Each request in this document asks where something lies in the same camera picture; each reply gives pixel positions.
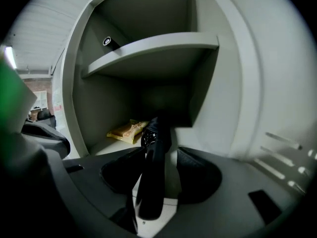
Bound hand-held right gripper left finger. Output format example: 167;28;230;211
61;146;147;235

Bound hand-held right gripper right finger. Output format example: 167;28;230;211
153;146;302;238

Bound black umbrella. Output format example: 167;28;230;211
124;110;174;234

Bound grey metal locker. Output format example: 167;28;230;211
51;0;317;199

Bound yellow snack packet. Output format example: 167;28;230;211
106;119;150;145

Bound black office chair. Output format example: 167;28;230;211
21;109;71;159

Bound white cubby shelf unit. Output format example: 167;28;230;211
33;90;48;109

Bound ceiling light tube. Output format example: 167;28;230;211
4;46;18;69

